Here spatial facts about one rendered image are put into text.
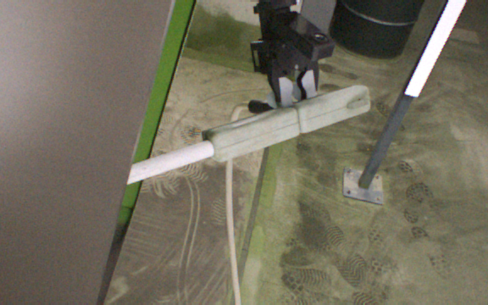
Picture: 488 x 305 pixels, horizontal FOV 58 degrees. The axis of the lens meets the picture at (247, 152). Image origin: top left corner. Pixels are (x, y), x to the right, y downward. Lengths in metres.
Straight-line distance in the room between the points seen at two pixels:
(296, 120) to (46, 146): 0.43
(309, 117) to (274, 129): 0.07
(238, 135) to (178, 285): 1.16
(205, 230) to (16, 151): 1.54
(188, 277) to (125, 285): 0.23
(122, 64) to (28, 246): 0.26
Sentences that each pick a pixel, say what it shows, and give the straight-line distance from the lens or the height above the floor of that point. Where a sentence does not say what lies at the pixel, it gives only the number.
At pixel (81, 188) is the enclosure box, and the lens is 0.41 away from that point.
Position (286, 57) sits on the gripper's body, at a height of 1.20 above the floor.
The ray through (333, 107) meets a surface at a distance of 0.76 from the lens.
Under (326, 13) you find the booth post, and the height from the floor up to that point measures 0.49.
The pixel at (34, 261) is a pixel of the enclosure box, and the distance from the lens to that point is 0.53.
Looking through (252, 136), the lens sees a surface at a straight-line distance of 0.67.
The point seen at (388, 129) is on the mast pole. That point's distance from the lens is 2.05.
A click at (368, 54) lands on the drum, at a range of 3.31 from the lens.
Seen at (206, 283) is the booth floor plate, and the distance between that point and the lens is 1.77.
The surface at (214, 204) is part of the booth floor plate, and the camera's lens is 1.99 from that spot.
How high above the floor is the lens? 1.58
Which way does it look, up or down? 43 degrees down
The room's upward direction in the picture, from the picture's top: 11 degrees clockwise
